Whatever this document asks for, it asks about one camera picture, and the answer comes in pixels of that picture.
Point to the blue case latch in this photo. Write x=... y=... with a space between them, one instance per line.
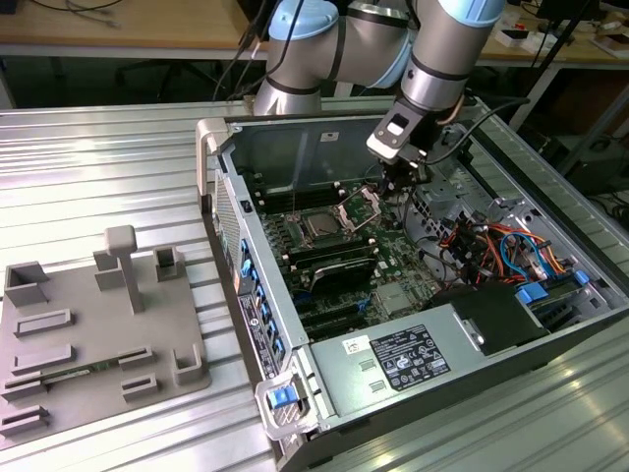
x=282 y=398

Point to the green RAM stick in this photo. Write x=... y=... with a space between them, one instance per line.
x=74 y=372

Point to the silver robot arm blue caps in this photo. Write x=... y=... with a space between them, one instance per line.
x=437 y=59

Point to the small white box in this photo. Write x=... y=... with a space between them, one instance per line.
x=513 y=38

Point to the silver chipset heatsink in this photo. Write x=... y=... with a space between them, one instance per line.
x=395 y=300

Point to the black plastic air shroud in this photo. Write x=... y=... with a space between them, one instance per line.
x=491 y=310

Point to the open grey PC case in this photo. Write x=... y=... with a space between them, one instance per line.
x=491 y=373

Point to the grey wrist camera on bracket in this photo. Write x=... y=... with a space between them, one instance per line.
x=393 y=130

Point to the grey power supply unit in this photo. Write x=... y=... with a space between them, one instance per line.
x=344 y=388

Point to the green motherboard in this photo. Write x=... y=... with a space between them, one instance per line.
x=393 y=265

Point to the wooden desk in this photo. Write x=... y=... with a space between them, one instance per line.
x=147 y=29

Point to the small blue clip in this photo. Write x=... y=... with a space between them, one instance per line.
x=581 y=277

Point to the pink flat box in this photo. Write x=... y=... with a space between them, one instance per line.
x=614 y=43

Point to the black RAM slot row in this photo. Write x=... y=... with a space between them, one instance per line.
x=304 y=194

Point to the black RAM stick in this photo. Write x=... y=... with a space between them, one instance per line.
x=334 y=251

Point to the perforated grey drive cage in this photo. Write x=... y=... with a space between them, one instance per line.
x=457 y=196

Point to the CPU socket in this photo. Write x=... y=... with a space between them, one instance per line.
x=304 y=238

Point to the grey parts rack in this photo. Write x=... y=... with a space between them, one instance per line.
x=98 y=319

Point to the black graphics card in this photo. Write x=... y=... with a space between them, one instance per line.
x=344 y=277

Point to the blue disk carrier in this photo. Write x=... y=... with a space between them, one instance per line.
x=533 y=293

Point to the silver CPU plate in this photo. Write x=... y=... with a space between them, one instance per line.
x=319 y=225

